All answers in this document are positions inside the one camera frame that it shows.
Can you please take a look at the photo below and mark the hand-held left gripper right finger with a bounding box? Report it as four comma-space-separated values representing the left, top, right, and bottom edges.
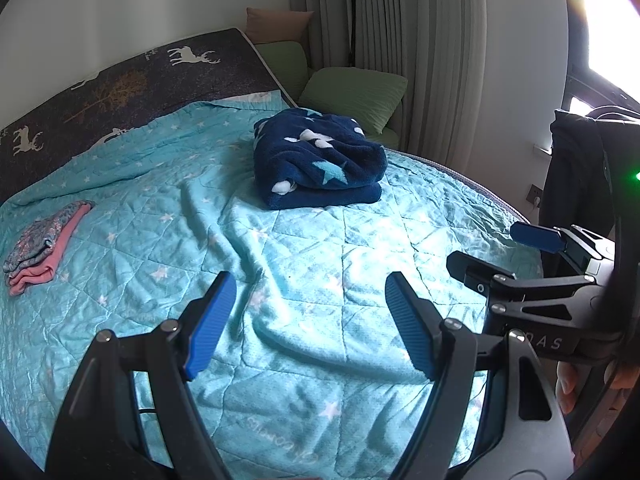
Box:
385, 271, 576, 480

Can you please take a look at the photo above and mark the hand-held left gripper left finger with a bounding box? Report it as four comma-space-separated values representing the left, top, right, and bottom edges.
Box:
45, 271, 237, 480

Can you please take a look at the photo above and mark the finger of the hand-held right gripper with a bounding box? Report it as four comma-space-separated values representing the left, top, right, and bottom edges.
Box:
446, 251, 597, 317
510, 221, 569, 257

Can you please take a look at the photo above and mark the blue star fleece robe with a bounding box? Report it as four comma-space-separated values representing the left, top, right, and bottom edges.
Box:
252, 107, 389, 211

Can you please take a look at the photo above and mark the person's right hand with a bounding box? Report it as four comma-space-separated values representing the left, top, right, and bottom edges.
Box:
556, 356, 640, 415

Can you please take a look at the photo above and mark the black jacket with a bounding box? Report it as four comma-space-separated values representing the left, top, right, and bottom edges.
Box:
540, 107, 640, 271

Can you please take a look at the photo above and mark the light blue star quilt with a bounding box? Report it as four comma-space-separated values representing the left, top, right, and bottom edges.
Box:
0, 89, 544, 476

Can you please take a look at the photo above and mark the green bench cushion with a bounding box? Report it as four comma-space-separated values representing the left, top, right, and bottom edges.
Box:
365, 125, 401, 152

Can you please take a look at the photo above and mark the folded pink garment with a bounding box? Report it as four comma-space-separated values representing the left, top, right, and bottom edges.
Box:
7, 205, 94, 296

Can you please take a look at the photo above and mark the folded floral garment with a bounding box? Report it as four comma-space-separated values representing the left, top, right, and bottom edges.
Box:
2, 200, 96, 275

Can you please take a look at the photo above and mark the large green pillow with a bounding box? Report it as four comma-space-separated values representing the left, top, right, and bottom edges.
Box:
298, 66, 408, 133

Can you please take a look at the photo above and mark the grey pleated curtain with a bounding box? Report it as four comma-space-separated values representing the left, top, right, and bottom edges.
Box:
287, 0, 488, 166

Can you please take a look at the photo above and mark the bright window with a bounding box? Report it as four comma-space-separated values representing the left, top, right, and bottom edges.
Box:
575, 0, 640, 88

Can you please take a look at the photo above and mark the dark deer print bedspread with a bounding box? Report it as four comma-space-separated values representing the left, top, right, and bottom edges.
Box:
0, 27, 301, 206

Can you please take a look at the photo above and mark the small green pillow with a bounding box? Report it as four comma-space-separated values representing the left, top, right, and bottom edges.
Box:
255, 40, 311, 104

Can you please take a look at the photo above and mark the brown cushion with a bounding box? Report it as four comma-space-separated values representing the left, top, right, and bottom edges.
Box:
246, 7, 315, 44

